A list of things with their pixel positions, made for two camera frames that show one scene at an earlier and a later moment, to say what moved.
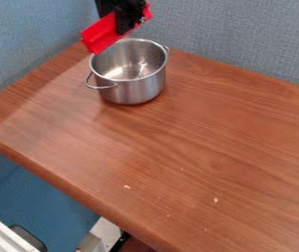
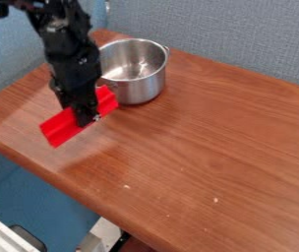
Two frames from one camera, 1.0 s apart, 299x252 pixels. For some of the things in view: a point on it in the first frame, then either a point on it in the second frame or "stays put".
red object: (102, 33) -> (64, 125)
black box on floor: (18, 229) stays put
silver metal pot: (126, 71) stays put
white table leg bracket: (101, 238) stays put
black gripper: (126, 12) -> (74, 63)
